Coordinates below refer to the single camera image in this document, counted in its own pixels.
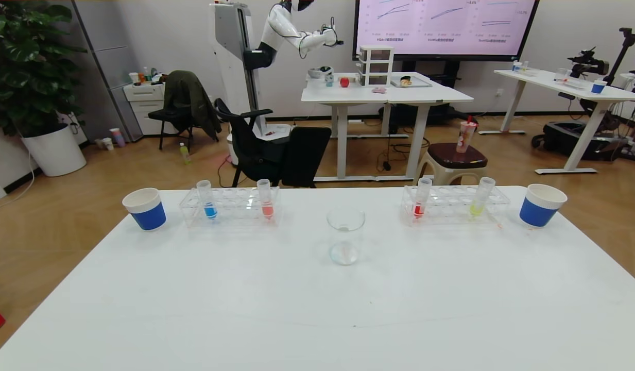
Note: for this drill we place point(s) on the green plant in white pot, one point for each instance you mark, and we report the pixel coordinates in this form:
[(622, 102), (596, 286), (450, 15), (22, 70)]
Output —
[(29, 67)]

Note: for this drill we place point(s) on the test tube with red pigment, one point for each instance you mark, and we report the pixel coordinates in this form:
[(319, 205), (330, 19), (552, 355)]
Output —
[(419, 208)]

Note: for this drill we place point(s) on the clear acrylic test tube rack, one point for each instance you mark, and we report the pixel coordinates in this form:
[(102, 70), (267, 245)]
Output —
[(235, 198), (448, 198)]

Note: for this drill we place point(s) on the tall gray metal cabinet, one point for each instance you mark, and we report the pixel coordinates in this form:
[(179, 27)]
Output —
[(111, 62)]

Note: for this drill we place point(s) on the pink paper cup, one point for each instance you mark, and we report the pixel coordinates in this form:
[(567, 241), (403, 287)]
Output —
[(117, 138)]

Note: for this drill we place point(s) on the white humanoid robot on column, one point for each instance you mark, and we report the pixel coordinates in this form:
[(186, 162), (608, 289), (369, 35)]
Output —
[(235, 41)]

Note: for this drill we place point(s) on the chair with green jacket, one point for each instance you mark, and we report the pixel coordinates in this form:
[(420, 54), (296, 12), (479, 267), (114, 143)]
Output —
[(186, 93)]

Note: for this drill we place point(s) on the brown top plastic stool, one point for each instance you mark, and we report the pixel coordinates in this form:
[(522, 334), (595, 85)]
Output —
[(453, 154)]

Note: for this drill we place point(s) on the black tripod stand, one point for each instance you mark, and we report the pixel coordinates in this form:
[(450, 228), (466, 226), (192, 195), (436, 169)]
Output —
[(626, 44)]

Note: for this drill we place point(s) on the test tube with salmon pigment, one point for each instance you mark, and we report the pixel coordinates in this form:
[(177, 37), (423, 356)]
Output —
[(267, 209)]

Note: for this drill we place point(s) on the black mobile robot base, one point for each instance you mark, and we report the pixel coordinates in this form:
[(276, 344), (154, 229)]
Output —
[(569, 139)]

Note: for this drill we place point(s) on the large wall display screen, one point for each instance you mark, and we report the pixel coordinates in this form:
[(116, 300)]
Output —
[(441, 26)]

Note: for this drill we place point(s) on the small blue white cup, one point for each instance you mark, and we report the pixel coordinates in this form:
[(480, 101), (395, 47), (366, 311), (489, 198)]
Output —
[(517, 66)]

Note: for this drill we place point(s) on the red apple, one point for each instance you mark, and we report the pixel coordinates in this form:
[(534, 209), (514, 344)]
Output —
[(344, 82)]

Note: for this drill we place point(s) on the black robot arm with gripper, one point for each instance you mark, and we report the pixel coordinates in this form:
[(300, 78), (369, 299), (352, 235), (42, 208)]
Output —
[(587, 64)]

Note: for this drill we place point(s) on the gray flat tray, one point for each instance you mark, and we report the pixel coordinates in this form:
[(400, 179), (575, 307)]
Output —
[(420, 83)]

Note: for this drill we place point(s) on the clear glass beaker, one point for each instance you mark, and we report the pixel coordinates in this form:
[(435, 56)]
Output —
[(344, 252)]

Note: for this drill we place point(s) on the black mesh office chair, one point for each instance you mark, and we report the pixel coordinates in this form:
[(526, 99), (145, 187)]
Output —
[(250, 147)]

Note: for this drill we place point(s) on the yellow brown food item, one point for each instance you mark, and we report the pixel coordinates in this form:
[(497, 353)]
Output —
[(406, 81)]

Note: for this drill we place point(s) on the test tube with blue pigment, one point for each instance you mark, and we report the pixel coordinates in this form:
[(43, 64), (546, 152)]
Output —
[(209, 210)]

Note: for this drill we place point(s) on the pink drink cup with straw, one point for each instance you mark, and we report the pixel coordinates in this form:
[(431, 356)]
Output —
[(465, 136)]

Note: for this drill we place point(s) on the small pink item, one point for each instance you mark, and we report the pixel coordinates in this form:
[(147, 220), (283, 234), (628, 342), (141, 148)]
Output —
[(379, 89)]

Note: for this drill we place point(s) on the black fabric chair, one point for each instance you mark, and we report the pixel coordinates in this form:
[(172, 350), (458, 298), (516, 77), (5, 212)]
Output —
[(307, 154)]

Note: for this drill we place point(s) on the white standing desk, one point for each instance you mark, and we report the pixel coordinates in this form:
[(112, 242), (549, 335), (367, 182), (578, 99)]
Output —
[(389, 95)]

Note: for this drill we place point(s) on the blue white paper cup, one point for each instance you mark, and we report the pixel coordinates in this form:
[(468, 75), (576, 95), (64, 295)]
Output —
[(599, 87), (538, 208), (148, 214)]

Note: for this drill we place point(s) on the white desktop drawer organizer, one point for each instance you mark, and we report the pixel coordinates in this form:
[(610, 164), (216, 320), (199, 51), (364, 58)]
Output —
[(376, 64)]

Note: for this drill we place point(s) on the black screen stand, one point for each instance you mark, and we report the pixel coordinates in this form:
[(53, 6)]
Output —
[(451, 67)]

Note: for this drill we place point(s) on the black folding chair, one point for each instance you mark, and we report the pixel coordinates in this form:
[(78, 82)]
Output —
[(165, 114)]

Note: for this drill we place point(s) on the white long desk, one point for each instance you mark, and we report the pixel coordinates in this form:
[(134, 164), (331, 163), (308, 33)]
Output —
[(554, 80)]

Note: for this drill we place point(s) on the green drink bottle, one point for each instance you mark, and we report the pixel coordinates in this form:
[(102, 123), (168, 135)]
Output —
[(185, 153)]

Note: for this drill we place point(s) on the white drawer cabinet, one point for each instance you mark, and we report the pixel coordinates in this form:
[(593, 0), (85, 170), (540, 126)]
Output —
[(142, 98)]

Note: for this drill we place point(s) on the small clear beaker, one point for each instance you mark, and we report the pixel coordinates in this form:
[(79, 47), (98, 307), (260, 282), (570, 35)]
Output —
[(562, 75)]

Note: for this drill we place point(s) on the test tube with yellow pigment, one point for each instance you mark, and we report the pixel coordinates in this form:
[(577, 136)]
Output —
[(477, 208)]

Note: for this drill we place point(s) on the gray bowl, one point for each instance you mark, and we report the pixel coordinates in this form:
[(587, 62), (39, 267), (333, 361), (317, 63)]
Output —
[(317, 72)]

